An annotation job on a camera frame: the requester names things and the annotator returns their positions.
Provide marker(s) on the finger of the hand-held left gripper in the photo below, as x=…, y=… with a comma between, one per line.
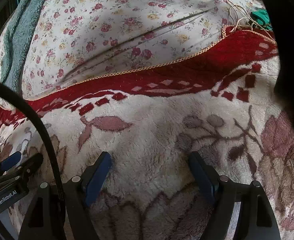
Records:
x=10, y=161
x=29, y=166

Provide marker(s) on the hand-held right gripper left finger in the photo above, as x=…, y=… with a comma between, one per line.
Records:
x=99, y=177

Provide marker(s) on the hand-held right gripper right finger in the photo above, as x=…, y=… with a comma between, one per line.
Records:
x=202, y=177

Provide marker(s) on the red and white plush blanket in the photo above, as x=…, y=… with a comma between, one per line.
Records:
x=149, y=130

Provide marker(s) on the teal fleece blanket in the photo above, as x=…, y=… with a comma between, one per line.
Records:
x=24, y=30

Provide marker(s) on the white floral bed sheet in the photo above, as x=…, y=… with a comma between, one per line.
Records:
x=111, y=30

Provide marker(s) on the green cloth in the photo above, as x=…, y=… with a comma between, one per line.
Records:
x=261, y=16

